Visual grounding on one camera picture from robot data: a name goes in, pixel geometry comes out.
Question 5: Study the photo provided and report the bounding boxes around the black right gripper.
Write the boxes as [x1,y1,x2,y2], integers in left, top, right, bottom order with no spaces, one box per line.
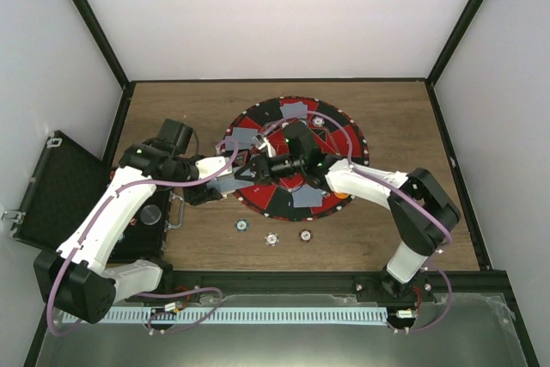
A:
[236,150,306,186]

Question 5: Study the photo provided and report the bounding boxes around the blue backed card deck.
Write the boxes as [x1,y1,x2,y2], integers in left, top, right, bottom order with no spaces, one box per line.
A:
[206,176,242,196]

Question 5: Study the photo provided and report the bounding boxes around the dealt card seat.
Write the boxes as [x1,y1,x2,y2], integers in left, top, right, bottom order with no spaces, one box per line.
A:
[280,101,309,119]
[291,186,323,208]
[231,127,259,149]

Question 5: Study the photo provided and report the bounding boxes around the green blue 50 chip stack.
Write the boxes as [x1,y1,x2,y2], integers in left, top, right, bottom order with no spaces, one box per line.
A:
[235,219,249,232]

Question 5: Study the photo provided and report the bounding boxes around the dealt card bottom seat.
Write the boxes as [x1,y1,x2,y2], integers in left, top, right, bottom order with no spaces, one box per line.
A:
[291,186,323,208]

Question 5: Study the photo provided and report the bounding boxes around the orange blue 10 chip stack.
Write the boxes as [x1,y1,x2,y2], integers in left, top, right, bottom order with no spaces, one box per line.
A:
[265,233,279,247]

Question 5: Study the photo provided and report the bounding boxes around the dealt card top seat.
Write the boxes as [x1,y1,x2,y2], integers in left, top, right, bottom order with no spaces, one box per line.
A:
[280,101,309,119]

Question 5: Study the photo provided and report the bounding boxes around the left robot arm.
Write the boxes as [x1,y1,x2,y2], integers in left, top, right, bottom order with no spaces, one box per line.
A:
[34,143,235,336]

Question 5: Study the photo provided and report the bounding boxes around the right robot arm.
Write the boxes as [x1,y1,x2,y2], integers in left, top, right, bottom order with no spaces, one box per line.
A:
[235,153,461,301]

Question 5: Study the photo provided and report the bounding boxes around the round grey metal disc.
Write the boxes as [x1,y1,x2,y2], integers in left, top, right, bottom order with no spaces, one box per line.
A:
[139,205,162,226]

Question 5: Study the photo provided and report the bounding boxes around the red 100 chip stack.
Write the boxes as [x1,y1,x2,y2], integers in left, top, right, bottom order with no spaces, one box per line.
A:
[299,229,313,242]

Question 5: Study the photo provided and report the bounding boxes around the round red black poker mat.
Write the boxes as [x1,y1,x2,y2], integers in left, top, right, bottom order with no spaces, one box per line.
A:
[225,96,370,222]

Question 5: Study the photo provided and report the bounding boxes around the black poker set case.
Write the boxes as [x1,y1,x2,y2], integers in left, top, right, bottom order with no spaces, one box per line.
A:
[8,131,173,264]

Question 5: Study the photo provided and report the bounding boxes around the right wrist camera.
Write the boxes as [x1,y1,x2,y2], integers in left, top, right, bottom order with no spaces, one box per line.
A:
[282,121,321,160]

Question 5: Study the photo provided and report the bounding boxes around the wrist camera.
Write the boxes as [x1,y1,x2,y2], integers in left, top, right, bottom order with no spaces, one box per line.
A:
[282,121,321,160]
[155,119,193,155]

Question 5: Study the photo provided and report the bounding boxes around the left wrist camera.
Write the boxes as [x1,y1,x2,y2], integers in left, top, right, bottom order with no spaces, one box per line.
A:
[155,119,193,155]

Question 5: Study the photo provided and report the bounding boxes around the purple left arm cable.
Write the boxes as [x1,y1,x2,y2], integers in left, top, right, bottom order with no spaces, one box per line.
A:
[46,138,240,337]

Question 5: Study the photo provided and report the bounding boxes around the light blue slotted cable duct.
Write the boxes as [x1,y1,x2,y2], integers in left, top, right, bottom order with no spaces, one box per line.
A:
[62,306,388,325]

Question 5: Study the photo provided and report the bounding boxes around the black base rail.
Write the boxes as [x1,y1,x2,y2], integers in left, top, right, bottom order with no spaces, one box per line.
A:
[124,270,508,303]

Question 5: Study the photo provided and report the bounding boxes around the black enclosure frame post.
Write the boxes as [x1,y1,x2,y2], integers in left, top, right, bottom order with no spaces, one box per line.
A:
[46,0,132,84]

